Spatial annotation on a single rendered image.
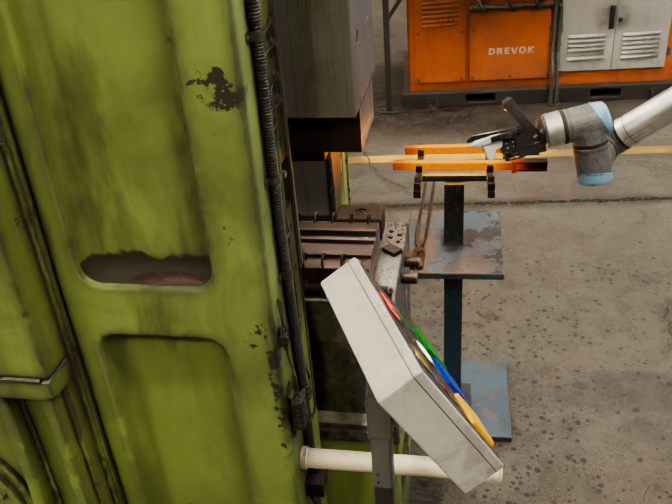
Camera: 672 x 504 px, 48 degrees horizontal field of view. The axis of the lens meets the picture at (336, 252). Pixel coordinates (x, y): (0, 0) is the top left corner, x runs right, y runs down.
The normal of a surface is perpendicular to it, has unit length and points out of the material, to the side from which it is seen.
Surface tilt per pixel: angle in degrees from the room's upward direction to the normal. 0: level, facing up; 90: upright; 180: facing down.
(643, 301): 0
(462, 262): 0
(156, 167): 89
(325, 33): 90
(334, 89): 90
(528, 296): 0
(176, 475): 90
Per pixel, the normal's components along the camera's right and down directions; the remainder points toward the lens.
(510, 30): -0.07, 0.52
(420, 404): 0.26, 0.48
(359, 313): -0.54, -0.65
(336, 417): -0.17, -0.29
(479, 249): -0.07, -0.86
